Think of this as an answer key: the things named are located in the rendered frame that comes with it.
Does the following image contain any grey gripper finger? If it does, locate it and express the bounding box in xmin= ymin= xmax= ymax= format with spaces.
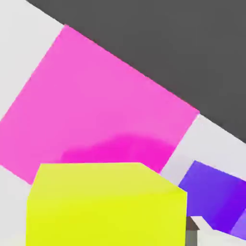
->
xmin=185 ymin=215 xmax=246 ymax=246

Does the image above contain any small yellow cube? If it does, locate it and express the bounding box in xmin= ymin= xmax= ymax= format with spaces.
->
xmin=25 ymin=162 xmax=188 ymax=246

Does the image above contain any large purple box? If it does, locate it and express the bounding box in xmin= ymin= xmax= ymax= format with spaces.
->
xmin=178 ymin=160 xmax=246 ymax=241

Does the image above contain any large pink box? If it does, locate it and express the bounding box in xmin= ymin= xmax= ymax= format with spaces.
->
xmin=0 ymin=24 xmax=200 ymax=185

